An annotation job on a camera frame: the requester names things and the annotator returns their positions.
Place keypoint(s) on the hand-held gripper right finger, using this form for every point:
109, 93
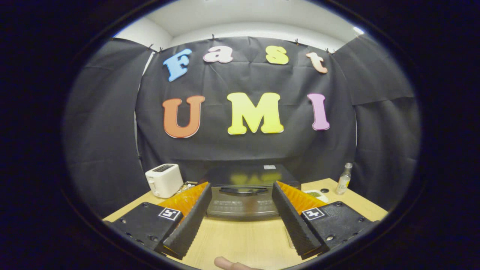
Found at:
294, 225

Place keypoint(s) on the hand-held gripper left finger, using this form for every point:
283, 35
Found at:
187, 225

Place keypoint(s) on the black toaster oven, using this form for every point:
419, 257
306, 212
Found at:
243, 204

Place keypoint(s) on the white toaster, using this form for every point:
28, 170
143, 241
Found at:
163, 182

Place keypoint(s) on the white divided spice dish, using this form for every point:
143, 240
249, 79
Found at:
315, 195

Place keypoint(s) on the clear glass bottle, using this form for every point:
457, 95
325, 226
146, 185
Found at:
343, 182

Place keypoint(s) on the ceiling light panel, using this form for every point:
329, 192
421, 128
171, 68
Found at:
358, 30

